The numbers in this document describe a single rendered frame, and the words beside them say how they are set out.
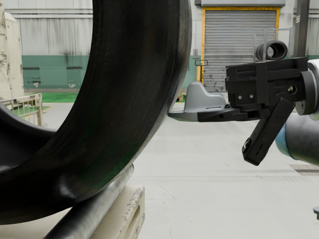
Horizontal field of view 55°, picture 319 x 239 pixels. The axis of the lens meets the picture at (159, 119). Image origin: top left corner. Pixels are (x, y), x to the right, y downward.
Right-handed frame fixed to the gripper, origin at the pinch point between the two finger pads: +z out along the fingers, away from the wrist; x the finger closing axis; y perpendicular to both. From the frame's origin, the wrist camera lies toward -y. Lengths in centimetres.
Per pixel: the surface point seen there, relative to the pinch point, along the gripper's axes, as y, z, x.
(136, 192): -15.3, 10.4, -6.9
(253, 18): 143, -188, -1160
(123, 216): -15.3, 10.2, 3.0
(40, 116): -4, 59, -59
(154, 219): -99, 42, -152
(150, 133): 0.4, 1.9, 12.1
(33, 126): -0.6, 31.8, -10.4
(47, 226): -19.2, 27.4, -1.9
